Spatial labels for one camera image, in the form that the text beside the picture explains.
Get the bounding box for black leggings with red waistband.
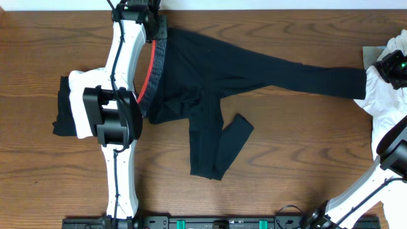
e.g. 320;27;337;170
140;29;367;180

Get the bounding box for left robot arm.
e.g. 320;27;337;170
82;1;167;228

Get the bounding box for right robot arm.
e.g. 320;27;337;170
300;49;406;228

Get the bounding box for grey cloth piece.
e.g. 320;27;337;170
362;46;385;69

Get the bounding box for crumpled white shirt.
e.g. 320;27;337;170
355;29;406;229

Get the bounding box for folded white garment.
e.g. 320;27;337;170
68;65;141;139

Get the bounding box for folded black garment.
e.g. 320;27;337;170
53;76;77;137

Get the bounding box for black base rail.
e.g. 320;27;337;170
61;205;382;229

